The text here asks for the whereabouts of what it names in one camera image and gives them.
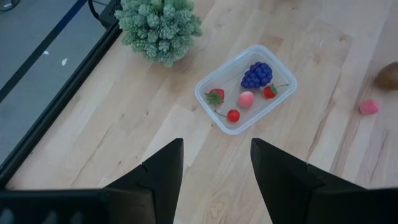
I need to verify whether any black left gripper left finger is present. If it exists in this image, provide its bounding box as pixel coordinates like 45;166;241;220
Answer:
99;138;185;224

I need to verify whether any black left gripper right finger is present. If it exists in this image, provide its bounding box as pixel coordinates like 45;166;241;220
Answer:
250;138;398;224

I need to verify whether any red toy cherry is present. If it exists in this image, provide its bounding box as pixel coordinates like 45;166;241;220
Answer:
213;108;241;123

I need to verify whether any small strawberry with long stem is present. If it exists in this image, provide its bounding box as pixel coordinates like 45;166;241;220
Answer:
262;82;290;100

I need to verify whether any pink toy peach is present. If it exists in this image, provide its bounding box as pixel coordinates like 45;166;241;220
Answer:
238;90;255;110

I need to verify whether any red toy strawberry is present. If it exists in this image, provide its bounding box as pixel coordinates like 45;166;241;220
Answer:
204;88;226;108

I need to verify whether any purple toy grape bunch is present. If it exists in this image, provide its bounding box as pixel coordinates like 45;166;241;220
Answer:
240;61;274;90

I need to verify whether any brown toy kiwi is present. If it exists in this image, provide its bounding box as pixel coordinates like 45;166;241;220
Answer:
374;61;398;91

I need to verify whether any clear plastic tupperware container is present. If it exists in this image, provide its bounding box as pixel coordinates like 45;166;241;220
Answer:
194;44;298;136

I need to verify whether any pink toy fruit piece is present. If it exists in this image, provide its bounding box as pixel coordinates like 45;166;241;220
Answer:
359;99;381;115

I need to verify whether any green artificial succulent plant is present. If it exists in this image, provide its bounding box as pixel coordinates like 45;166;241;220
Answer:
114;0;203;68

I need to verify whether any black perforated metal box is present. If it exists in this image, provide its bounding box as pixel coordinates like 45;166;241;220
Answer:
98;0;123;30

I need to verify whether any coiled black cable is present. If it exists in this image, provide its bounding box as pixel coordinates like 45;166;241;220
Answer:
0;0;20;12

